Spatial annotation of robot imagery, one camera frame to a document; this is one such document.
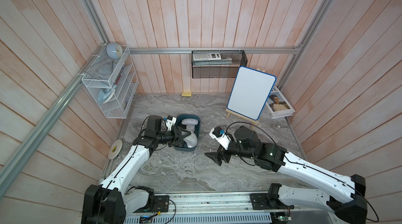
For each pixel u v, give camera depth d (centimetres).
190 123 99
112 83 74
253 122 95
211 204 75
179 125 99
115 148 93
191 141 74
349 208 40
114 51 80
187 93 121
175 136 68
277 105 108
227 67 109
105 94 81
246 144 50
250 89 84
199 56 91
